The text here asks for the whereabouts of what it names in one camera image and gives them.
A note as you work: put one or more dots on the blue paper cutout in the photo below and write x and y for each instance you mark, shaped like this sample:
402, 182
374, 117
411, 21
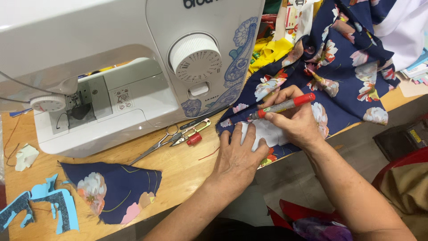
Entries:
63, 204

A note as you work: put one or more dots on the yellow fabric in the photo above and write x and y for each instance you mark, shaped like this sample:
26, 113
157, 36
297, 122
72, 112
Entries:
270, 52

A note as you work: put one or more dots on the white sewing machine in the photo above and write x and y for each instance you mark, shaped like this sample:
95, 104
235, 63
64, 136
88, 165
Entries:
133, 30

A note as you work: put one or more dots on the white paper template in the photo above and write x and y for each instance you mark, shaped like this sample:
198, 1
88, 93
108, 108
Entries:
270, 132

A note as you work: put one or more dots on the white fabric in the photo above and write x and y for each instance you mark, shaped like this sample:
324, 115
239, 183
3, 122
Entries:
404, 30

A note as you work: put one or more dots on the red marker cap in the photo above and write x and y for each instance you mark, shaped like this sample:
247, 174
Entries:
194, 139

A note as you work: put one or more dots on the white paper scrap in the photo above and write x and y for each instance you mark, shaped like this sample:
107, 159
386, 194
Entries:
26, 156

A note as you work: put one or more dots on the person's right hand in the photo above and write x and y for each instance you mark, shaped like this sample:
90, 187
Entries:
301, 127

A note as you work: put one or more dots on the heap of paper sheets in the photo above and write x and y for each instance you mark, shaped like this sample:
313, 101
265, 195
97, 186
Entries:
416, 75

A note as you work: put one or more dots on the large navy floral fabric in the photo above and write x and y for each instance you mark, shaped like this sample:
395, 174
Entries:
344, 87

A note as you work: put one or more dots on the heap of colourful packaging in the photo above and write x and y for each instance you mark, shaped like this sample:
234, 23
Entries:
291, 16

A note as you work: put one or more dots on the small navy floral fabric piece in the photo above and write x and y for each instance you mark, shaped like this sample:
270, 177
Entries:
123, 190

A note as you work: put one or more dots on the red and purple cloth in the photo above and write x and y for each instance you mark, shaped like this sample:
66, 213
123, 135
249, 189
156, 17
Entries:
314, 224

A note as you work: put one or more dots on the tan cloth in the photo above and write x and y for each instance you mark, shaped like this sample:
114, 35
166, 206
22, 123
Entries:
408, 190

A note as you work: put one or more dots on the red plastic chair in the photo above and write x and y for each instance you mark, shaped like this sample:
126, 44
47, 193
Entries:
404, 160

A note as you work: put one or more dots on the person's left hand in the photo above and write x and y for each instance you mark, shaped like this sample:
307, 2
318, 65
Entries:
235, 164

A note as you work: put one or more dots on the long dark red thread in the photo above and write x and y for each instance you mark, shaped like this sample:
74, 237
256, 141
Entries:
9, 147

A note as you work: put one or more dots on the silver scissors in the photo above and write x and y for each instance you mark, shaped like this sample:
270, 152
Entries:
157, 145

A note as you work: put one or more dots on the red marker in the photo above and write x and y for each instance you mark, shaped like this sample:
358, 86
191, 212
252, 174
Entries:
301, 99

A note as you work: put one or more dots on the short red thread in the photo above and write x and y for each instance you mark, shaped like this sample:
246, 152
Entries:
210, 155

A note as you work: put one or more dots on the black box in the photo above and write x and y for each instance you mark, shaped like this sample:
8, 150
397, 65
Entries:
401, 139

